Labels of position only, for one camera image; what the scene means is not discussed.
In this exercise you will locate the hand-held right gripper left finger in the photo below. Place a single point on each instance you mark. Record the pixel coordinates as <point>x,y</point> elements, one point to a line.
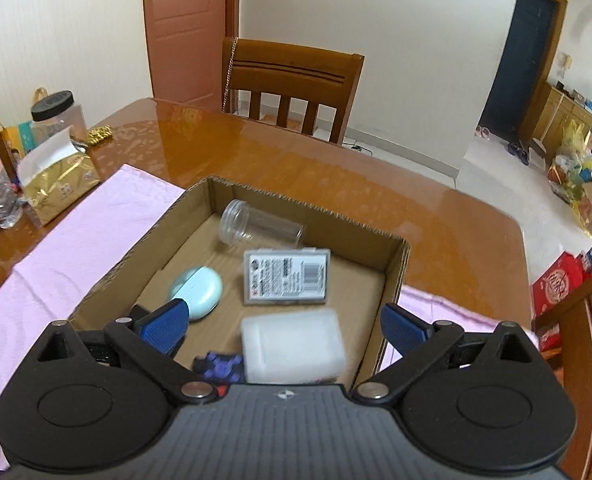
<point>168,322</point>

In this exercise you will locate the red gift box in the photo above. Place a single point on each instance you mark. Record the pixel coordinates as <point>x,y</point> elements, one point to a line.
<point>556,285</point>

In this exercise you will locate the yellow plastic bag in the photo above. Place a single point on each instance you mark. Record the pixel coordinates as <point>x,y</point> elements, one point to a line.
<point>576,140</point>

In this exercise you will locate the white plastic bottle black lid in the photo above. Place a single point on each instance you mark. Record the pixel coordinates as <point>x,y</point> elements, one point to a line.
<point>291,345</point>

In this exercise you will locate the mint green oval case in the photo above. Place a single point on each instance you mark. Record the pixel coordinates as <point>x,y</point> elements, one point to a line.
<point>198,292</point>

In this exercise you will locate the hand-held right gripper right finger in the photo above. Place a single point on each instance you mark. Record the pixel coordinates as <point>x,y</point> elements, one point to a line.
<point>403,329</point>

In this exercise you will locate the wooden chair with solid back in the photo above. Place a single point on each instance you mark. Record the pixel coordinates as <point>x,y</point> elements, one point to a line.
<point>591,350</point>

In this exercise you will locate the pink slippers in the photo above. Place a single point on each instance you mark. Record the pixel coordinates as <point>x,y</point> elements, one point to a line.
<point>483,132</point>

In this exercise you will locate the black toy car red wheels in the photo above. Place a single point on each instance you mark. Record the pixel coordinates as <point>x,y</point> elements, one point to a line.
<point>220,367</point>

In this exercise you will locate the gold tissue pack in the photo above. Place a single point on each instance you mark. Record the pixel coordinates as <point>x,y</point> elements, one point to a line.
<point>60,185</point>

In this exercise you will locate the wall intercom phone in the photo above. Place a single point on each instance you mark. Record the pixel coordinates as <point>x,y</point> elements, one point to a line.
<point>567,61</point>

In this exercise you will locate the pink card pack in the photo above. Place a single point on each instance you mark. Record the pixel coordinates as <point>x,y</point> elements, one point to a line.
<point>286,277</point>

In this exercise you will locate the brown wooden door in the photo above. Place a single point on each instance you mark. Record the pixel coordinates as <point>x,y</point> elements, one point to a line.
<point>185,25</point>

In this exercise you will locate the clear jar black lid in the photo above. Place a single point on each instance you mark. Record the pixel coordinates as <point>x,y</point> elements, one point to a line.
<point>58,115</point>

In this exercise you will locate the wooden chair with slatted back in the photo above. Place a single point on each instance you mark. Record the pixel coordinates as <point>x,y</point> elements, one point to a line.
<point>291,67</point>

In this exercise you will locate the pink cloth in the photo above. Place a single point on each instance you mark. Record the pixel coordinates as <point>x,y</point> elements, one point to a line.
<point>75,240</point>

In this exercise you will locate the dark blue door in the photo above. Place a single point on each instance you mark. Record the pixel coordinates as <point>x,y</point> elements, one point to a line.
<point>521,55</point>

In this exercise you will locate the dark slippers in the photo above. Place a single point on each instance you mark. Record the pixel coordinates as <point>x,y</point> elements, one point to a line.
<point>520,152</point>

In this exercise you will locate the wooden cabinet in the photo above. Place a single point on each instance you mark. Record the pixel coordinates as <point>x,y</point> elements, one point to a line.
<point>551,115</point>

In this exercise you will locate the clear plastic jar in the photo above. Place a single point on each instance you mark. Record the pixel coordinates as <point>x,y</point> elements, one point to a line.
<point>261,225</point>

